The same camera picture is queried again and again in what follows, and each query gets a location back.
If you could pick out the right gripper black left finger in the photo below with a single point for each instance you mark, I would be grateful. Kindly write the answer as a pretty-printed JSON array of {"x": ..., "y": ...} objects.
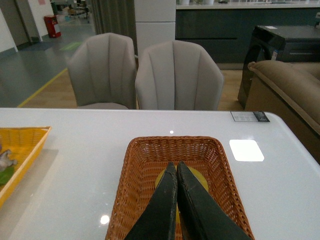
[{"x": 158, "y": 221}]

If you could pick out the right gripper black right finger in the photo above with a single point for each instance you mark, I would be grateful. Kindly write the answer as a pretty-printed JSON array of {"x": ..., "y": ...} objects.
[{"x": 200, "y": 216}]

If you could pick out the clear packing tape roll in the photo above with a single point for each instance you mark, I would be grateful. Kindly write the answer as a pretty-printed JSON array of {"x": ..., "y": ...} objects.
[{"x": 197, "y": 178}]

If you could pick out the brown wicker basket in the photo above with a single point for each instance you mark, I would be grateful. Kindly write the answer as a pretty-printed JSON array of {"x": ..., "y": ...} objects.
[{"x": 145, "y": 161}]

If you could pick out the yellow woven basket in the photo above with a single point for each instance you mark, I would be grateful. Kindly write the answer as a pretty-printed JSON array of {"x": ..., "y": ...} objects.
[{"x": 25, "y": 144}]

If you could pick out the table corner label sticker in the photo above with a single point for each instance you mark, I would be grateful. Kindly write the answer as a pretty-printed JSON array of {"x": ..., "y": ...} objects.
[{"x": 249, "y": 116}]

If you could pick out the right grey upholstered chair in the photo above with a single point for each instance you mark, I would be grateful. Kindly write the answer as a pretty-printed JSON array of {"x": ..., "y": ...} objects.
[{"x": 178, "y": 75}]

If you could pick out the grey upholstered chair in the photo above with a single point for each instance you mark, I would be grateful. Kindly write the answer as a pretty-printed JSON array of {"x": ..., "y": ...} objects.
[
  {"x": 178, "y": 75},
  {"x": 103, "y": 71}
]

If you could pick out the tan sofa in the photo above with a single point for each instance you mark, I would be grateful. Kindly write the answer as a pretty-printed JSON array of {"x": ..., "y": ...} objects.
[{"x": 292, "y": 92}]

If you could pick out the black white animal figurine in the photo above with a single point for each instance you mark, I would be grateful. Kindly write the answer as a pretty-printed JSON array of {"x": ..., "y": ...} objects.
[{"x": 5, "y": 161}]

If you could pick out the left grey upholstered chair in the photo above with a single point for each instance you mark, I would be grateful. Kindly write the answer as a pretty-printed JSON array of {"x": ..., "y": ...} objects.
[{"x": 103, "y": 71}]

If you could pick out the black appliance box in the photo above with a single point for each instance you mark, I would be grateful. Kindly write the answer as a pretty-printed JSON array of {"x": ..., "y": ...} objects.
[{"x": 285, "y": 43}]

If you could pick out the dark kitchen counter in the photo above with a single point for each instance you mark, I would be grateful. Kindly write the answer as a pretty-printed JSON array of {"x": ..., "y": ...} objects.
[{"x": 225, "y": 29}]

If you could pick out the white cabinet column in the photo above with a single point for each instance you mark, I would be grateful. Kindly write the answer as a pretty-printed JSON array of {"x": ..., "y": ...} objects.
[{"x": 155, "y": 22}]

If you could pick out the red bin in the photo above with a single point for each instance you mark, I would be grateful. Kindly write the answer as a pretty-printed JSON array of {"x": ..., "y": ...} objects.
[{"x": 52, "y": 26}]

